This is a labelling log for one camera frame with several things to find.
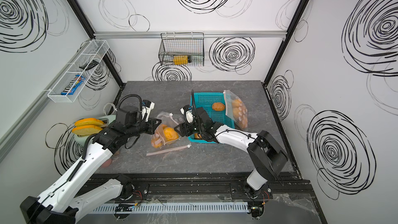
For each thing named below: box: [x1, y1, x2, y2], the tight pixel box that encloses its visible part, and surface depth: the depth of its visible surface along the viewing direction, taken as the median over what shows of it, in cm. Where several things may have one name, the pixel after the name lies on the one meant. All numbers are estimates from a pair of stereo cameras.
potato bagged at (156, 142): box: [151, 137, 163, 148], surface depth 84 cm
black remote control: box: [78, 59, 99, 71], surface depth 82 cm
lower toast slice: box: [71, 124, 104, 136], surface depth 75 cm
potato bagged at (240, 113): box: [231, 98, 248, 130], surface depth 93 cm
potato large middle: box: [163, 127, 179, 141], surface depth 81 cm
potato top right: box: [211, 102, 226, 112], surface depth 104 cm
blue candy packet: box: [60, 74, 85, 96], surface depth 72 cm
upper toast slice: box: [74, 117, 105, 128], surface depth 77 cm
